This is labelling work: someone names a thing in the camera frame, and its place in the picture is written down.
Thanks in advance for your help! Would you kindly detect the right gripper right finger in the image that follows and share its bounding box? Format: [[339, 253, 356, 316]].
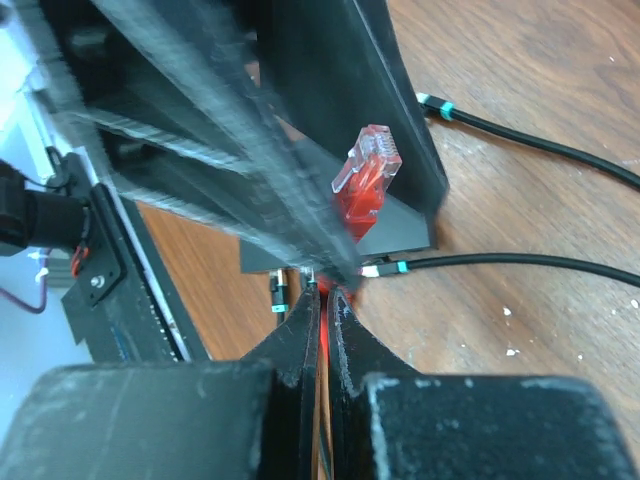
[[326, 290, 639, 479]]

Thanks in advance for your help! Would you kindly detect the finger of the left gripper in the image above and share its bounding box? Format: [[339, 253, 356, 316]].
[[249, 1, 449, 248], [39, 1, 360, 287]]

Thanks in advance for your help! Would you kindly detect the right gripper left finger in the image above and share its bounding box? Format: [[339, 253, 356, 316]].
[[1, 287, 320, 479]]

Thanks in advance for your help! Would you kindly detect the black ethernet cable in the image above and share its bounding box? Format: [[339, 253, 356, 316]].
[[359, 251, 640, 289], [415, 91, 640, 191]]

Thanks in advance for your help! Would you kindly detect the red ethernet cable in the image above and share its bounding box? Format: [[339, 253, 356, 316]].
[[317, 123, 404, 351]]

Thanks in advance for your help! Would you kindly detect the black network switch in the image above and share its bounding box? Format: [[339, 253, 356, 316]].
[[239, 138, 436, 274]]

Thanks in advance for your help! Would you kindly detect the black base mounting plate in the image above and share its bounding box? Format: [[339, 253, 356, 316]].
[[47, 147, 210, 363]]

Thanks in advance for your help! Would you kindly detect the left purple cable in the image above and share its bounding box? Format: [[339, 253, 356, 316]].
[[0, 277, 49, 315]]

